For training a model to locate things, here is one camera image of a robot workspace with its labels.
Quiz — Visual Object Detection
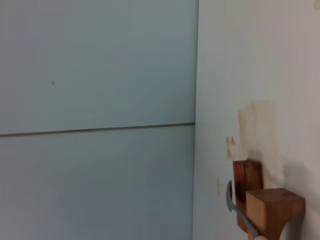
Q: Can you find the reddish flat wooden block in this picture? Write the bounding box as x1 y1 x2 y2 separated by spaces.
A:
232 159 265 227

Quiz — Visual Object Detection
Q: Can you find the pink handled metal spoon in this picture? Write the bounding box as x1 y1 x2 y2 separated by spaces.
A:
225 180 267 240

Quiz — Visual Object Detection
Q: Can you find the light notched wooden block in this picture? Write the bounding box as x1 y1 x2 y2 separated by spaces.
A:
245 187 307 240

